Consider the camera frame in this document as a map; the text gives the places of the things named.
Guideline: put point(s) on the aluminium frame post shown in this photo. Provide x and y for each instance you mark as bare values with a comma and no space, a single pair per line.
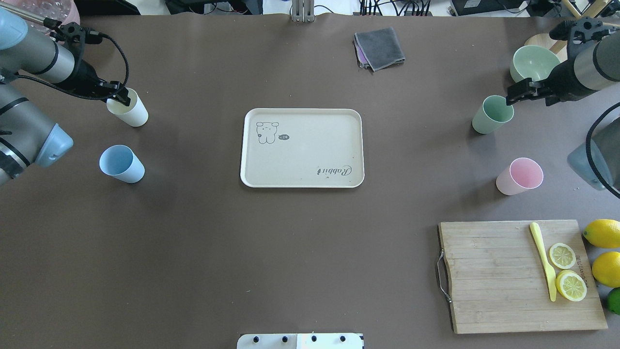
303,11

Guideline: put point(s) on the beige rabbit tray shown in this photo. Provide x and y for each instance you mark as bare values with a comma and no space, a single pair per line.
302,148

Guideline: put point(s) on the lemon half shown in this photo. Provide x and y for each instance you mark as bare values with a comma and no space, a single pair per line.
571,286
562,256

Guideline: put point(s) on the yellow lemon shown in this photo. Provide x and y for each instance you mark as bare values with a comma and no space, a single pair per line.
606,269
603,233

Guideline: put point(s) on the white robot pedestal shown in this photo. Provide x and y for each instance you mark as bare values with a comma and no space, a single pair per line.
329,340

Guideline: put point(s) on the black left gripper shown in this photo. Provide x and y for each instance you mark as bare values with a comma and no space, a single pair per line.
84,74

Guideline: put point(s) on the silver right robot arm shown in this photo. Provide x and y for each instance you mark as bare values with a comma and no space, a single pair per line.
592,66

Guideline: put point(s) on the blue plastic cup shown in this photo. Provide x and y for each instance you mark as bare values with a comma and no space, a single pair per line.
120,162

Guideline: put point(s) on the cream plastic cup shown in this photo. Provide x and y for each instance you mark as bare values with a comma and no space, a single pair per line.
134,115

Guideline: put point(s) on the green plastic cup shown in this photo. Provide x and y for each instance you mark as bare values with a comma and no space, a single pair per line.
492,114

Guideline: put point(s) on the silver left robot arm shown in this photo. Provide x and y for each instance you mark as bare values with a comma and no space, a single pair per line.
47,52

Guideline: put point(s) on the wooden cutting board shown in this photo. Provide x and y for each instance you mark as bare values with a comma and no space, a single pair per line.
496,282

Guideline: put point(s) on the grey folded cloth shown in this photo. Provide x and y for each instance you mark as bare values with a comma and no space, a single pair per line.
378,49

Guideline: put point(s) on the yellow lemon outer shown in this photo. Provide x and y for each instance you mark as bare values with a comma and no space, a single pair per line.
603,233

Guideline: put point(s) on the pink plastic cup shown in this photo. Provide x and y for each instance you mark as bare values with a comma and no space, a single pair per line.
521,175

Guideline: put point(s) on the yellow plastic knife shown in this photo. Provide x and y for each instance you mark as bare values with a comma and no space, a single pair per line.
549,271

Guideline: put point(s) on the green bowl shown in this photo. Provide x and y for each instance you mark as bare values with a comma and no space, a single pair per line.
533,62

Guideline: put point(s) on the metal muddler in bowl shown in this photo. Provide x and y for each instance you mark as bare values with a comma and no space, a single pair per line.
38,19

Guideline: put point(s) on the pink bowl with ice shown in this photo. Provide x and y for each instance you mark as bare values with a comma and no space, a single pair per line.
62,10

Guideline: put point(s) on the wooden cup stand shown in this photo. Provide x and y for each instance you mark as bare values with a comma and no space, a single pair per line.
558,38

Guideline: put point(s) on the yellow lemon middle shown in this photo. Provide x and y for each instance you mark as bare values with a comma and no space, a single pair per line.
606,269

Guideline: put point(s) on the lemon half lower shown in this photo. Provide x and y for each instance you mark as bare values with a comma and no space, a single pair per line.
571,286

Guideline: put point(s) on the lemon half upper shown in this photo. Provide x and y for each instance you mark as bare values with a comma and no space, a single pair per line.
562,256

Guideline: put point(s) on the green lime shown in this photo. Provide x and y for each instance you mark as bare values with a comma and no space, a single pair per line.
613,301

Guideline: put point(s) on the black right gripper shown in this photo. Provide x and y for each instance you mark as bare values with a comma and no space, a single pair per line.
562,80

